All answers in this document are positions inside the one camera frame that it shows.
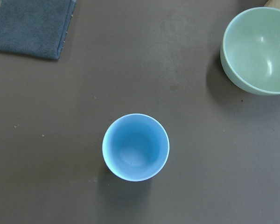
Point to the grey folded cloth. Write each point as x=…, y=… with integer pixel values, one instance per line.
x=35, y=27

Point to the green bowl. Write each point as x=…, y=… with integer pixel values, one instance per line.
x=250, y=51

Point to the wooden mug tree stand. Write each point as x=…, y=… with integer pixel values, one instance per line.
x=273, y=3

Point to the blue cup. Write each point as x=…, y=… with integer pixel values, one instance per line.
x=135, y=147

